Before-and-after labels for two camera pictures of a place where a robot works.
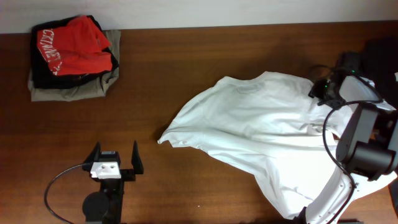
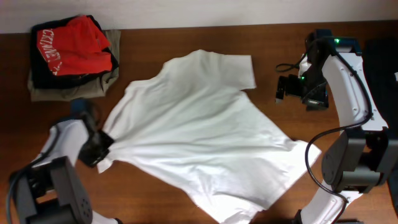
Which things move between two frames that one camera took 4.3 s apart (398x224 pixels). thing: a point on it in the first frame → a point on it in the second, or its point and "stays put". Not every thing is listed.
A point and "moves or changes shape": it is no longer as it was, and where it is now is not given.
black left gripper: [126, 175] → [97, 149]
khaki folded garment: [92, 89] stays put
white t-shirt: [271, 121] moves or changes shape
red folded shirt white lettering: [76, 48] stays put
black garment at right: [380, 65] stays put
